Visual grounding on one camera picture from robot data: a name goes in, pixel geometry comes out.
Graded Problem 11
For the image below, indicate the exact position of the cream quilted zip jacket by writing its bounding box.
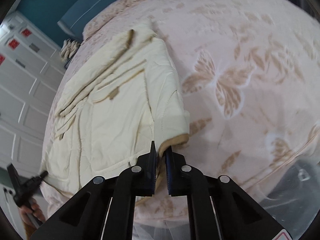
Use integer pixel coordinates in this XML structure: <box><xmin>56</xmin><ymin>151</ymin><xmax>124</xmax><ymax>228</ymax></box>
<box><xmin>40</xmin><ymin>21</ymin><xmax>191</xmax><ymax>205</ymax></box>

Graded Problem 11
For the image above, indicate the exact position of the white tulle bed skirt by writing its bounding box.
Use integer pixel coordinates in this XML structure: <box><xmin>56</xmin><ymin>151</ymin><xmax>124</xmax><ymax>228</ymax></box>
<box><xmin>132</xmin><ymin>155</ymin><xmax>320</xmax><ymax>240</ymax></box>

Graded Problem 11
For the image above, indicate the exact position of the person's left hand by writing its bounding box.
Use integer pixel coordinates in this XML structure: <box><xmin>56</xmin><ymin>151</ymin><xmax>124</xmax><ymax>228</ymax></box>
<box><xmin>20</xmin><ymin>196</ymin><xmax>47</xmax><ymax>230</ymax></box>

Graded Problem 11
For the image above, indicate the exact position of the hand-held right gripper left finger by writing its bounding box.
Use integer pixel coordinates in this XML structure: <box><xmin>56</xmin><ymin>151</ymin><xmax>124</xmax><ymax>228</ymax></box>
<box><xmin>30</xmin><ymin>141</ymin><xmax>157</xmax><ymax>240</ymax></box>

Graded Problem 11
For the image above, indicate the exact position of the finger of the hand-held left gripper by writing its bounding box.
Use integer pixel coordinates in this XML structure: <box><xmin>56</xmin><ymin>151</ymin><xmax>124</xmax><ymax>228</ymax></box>
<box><xmin>7</xmin><ymin>164</ymin><xmax>48</xmax><ymax>207</ymax></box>

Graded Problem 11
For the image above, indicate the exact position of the blue padded headboard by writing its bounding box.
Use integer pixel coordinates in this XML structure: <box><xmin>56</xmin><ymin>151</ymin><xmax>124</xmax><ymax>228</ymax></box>
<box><xmin>57</xmin><ymin>0</ymin><xmax>155</xmax><ymax>38</ymax></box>

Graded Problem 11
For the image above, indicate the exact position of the pink floral pillow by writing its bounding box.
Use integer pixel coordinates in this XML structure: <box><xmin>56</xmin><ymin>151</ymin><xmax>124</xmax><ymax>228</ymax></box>
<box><xmin>82</xmin><ymin>0</ymin><xmax>140</xmax><ymax>40</ymax></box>

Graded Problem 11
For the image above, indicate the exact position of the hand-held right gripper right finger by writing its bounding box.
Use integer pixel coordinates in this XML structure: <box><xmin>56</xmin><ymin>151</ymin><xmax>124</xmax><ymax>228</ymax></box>
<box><xmin>165</xmin><ymin>146</ymin><xmax>293</xmax><ymax>240</ymax></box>

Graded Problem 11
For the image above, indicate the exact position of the bed with pink floral cover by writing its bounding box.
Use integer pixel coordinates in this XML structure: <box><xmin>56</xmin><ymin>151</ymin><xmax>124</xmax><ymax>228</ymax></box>
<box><xmin>40</xmin><ymin>0</ymin><xmax>320</xmax><ymax>230</ymax></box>

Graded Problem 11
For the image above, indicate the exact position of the white panelled wardrobe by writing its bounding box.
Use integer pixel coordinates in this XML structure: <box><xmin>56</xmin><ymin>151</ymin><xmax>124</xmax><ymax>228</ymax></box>
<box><xmin>0</xmin><ymin>11</ymin><xmax>67</xmax><ymax>198</ymax></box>

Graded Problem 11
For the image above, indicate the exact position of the pile of beige cloths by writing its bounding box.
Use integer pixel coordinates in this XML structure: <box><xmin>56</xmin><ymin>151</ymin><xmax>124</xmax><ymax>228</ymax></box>
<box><xmin>60</xmin><ymin>39</ymin><xmax>80</xmax><ymax>62</ymax></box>

